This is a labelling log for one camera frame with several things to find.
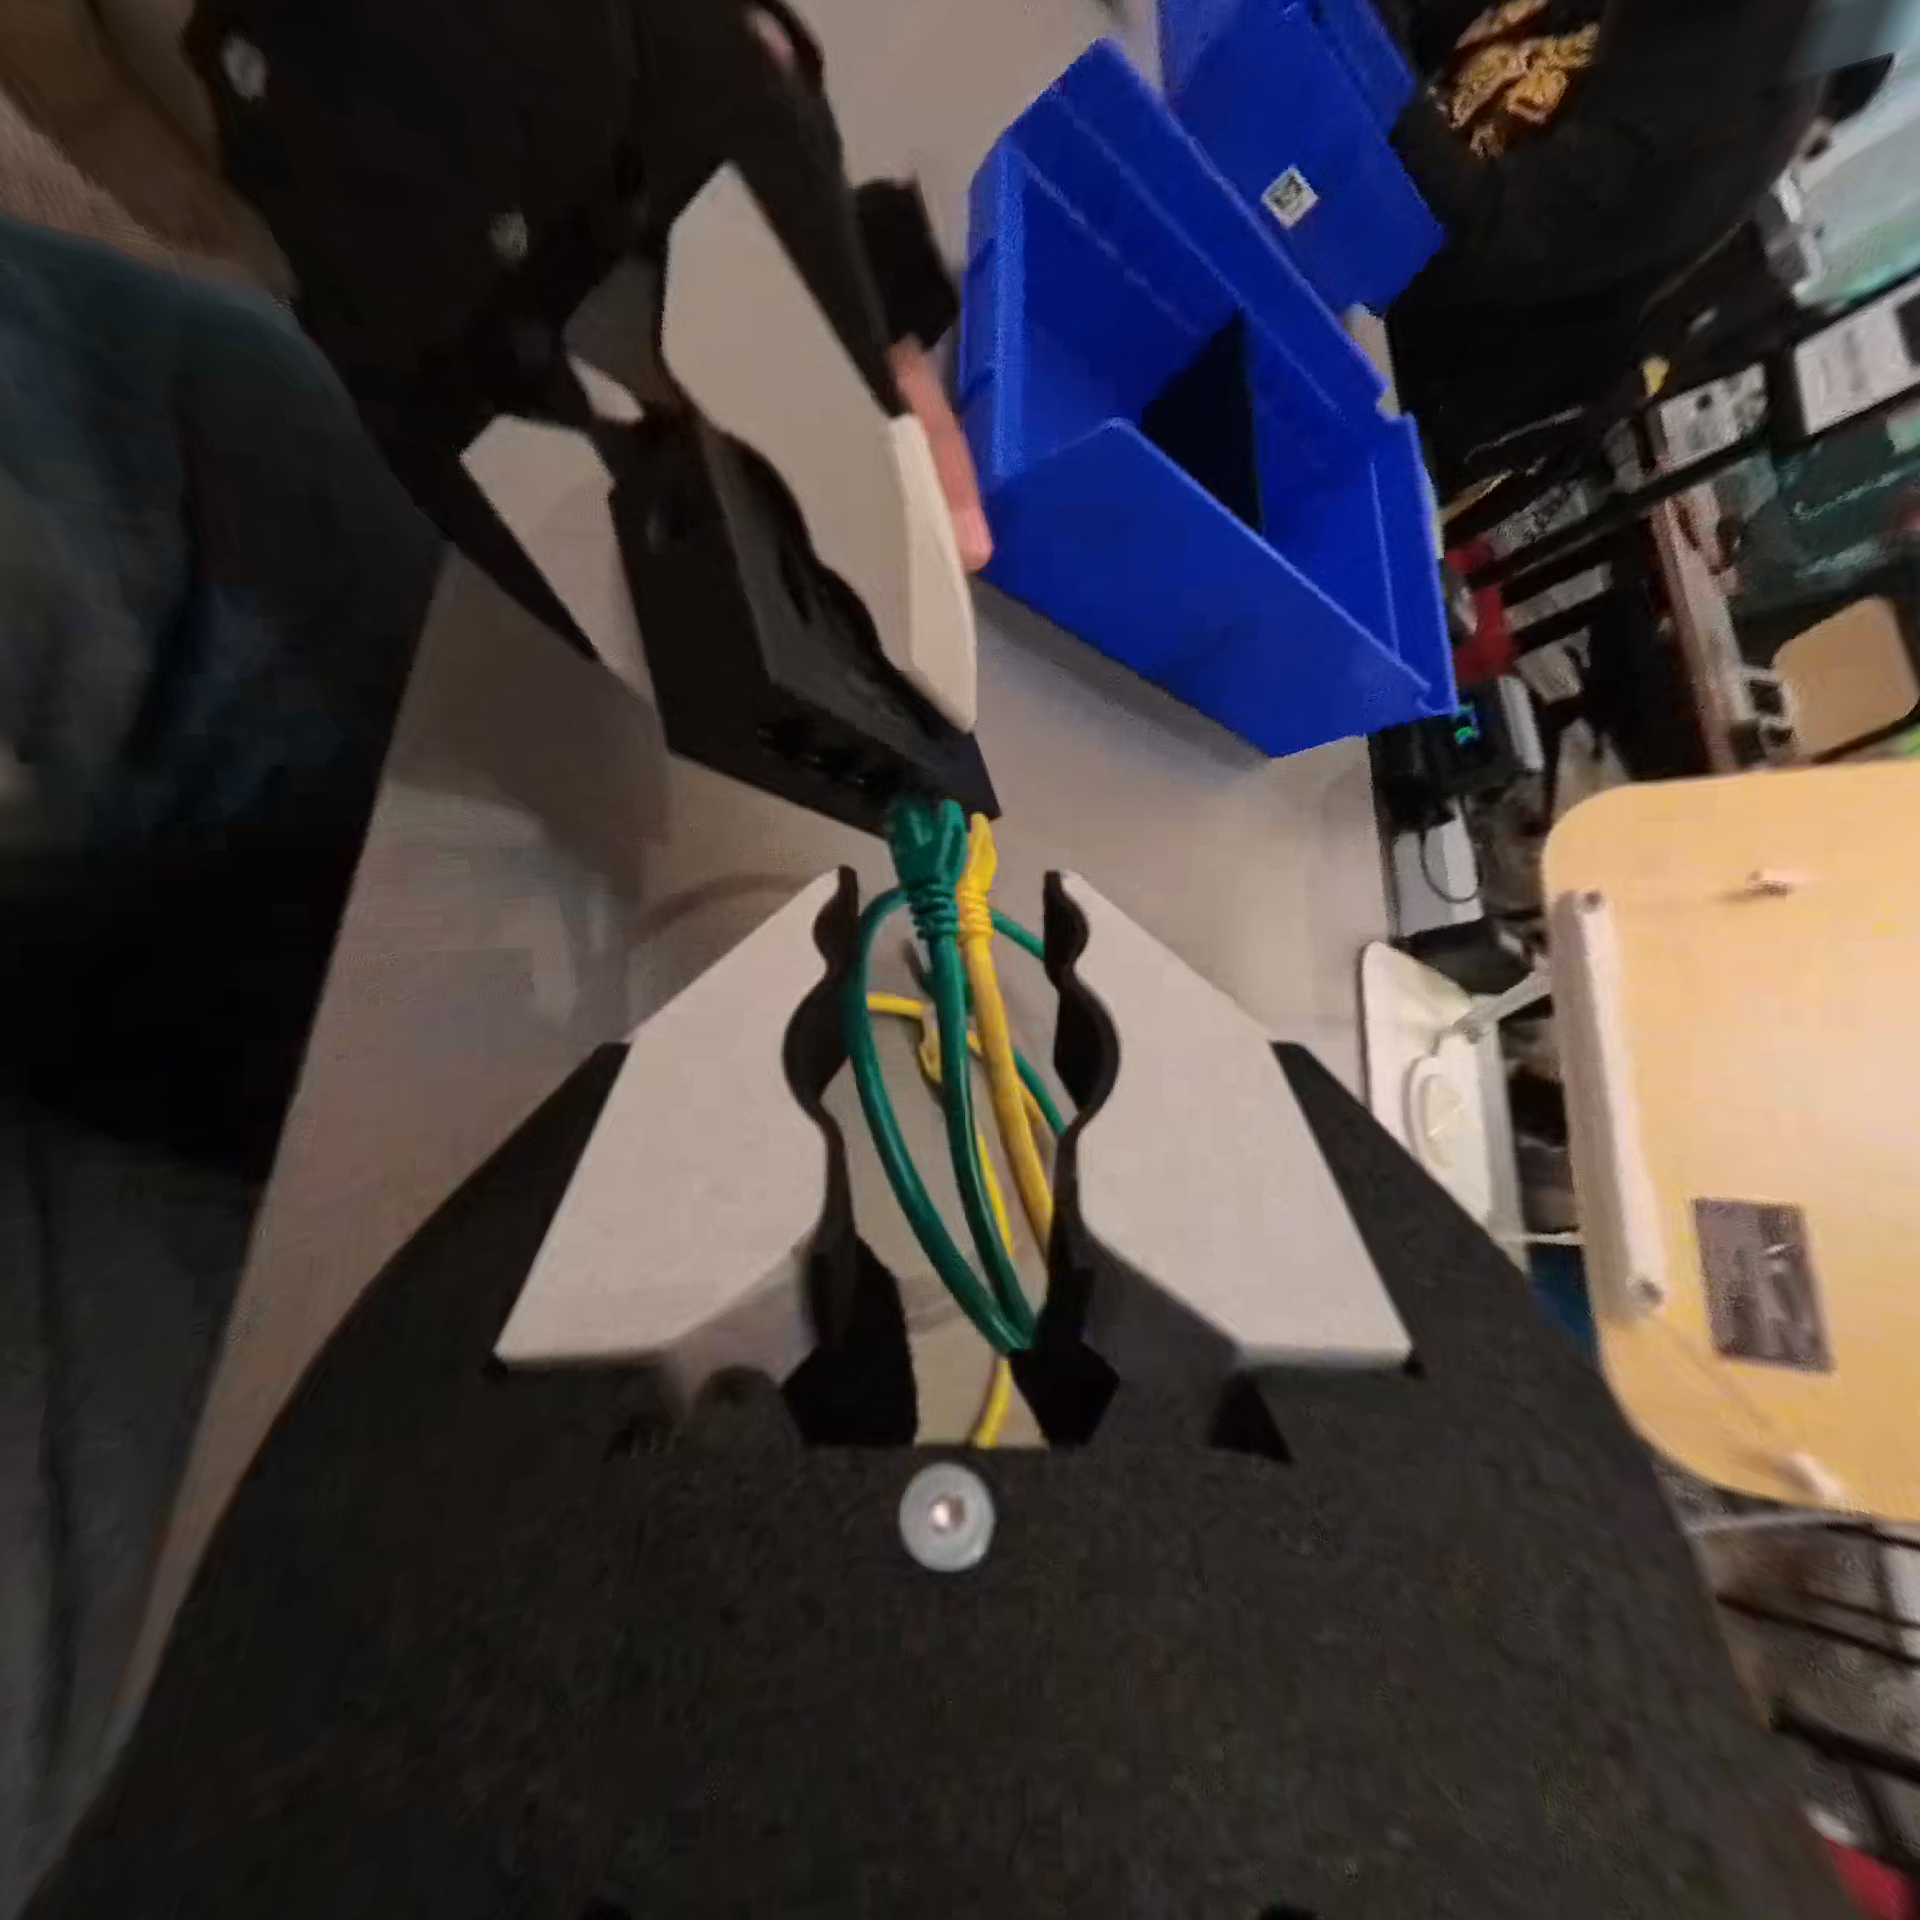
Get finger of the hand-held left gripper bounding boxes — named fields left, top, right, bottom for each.
left=454, top=417, right=645, bottom=703
left=659, top=163, right=988, bottom=740

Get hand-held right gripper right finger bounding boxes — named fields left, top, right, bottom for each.
left=1011, top=866, right=1417, bottom=1449

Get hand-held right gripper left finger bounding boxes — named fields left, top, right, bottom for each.
left=488, top=866, right=918, bottom=1449

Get black ethernet switch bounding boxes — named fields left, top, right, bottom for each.
left=607, top=425, right=1004, bottom=845

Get yellow ethernet cable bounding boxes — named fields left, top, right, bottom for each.
left=869, top=813, right=1066, bottom=1452

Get green ethernet cable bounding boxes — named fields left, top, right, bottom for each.
left=837, top=796, right=1072, bottom=1361

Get blue storage bin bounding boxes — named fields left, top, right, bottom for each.
left=957, top=38, right=1458, bottom=758

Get person's left hand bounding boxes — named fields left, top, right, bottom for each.
left=883, top=330, right=999, bottom=575

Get person's dark trousers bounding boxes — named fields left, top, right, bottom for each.
left=0, top=222, right=454, bottom=1176

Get black power station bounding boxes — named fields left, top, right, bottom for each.
left=1369, top=690, right=1550, bottom=824

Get wooden stand with white base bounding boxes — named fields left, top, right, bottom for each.
left=1359, top=757, right=1920, bottom=1526

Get blue bin with white sticker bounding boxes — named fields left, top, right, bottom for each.
left=1160, top=0, right=1446, bottom=316

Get wooden panel black frame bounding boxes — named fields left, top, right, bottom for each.
left=1767, top=591, right=1920, bottom=771

